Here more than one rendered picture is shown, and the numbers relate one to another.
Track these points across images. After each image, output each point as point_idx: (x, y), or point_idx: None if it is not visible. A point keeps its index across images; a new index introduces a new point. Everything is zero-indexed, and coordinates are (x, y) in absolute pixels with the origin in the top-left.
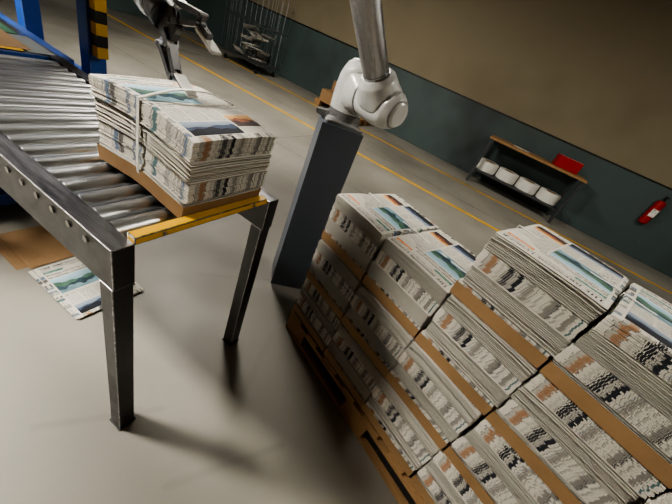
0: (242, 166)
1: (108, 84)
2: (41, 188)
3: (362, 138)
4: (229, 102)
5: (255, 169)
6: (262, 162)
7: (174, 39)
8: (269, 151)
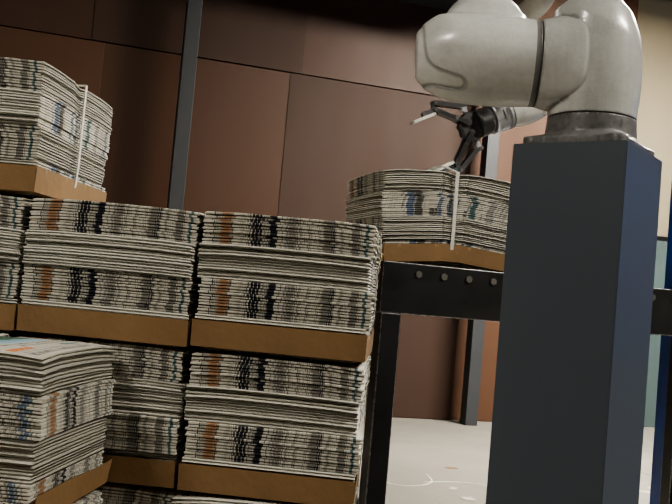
0: (365, 206)
1: None
2: None
3: (513, 149)
4: (453, 170)
5: (374, 212)
6: (376, 202)
7: (460, 136)
8: (384, 190)
